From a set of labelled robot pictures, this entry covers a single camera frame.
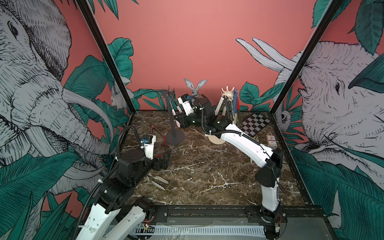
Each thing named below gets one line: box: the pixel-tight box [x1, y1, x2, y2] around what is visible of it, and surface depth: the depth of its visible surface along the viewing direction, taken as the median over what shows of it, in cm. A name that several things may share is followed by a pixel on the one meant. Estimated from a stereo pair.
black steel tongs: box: [226, 96, 234, 124], surface depth 77 cm
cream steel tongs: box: [214, 95, 228, 117], surface depth 76 cm
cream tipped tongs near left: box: [144, 173, 169, 191], surface depth 85 cm
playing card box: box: [266, 135, 278, 148], surface depth 103 cm
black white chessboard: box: [240, 112, 271, 137], surface depth 113 cm
